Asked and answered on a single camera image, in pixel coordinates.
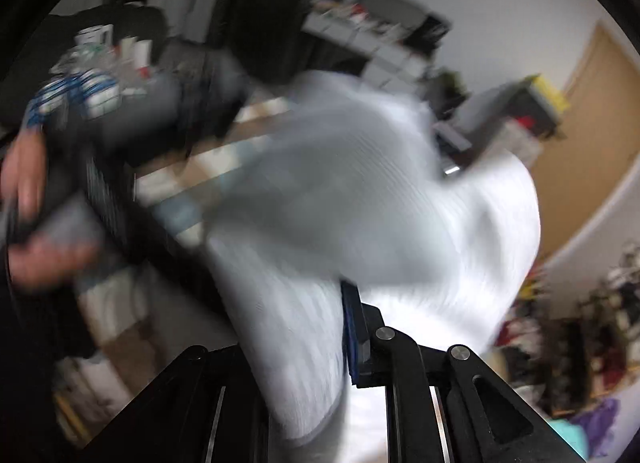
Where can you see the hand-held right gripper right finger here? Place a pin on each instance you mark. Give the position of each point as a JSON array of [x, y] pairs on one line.
[[350, 333]]

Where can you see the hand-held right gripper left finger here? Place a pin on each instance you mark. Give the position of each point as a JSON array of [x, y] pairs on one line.
[[200, 393]]

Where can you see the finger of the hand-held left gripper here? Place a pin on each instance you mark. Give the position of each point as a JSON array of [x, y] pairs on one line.
[[150, 243]]

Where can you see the light grey hoodie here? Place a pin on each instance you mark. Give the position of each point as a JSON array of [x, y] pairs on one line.
[[375, 203]]

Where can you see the person's left forearm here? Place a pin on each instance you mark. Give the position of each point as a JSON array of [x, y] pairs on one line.
[[30, 353]]

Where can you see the person's left hand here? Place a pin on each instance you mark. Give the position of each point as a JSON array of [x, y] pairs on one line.
[[25, 178]]

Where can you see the black cabinet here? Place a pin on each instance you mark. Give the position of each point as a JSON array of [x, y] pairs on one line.
[[270, 3]]

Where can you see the black box teal print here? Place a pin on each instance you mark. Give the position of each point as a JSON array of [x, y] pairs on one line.
[[450, 135]]

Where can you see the grey drawer unit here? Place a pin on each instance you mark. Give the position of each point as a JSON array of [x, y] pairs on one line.
[[370, 53]]

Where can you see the teal cloth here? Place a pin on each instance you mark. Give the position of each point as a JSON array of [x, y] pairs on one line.
[[567, 443]]

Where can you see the white suitcase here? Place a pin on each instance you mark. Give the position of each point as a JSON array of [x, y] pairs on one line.
[[520, 148]]

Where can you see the bouquet in black wrapping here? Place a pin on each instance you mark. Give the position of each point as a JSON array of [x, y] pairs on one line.
[[447, 90]]

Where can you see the purple cloth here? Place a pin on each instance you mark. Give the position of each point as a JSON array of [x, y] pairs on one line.
[[597, 425]]

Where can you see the black shoe box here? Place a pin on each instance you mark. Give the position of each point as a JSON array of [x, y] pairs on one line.
[[532, 110]]

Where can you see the black bag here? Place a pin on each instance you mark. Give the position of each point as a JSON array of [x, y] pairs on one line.
[[430, 33]]

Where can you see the yellow shoe box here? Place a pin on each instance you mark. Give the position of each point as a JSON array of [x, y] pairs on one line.
[[547, 93]]

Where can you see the wooden door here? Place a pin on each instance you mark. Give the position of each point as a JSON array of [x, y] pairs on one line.
[[600, 118]]

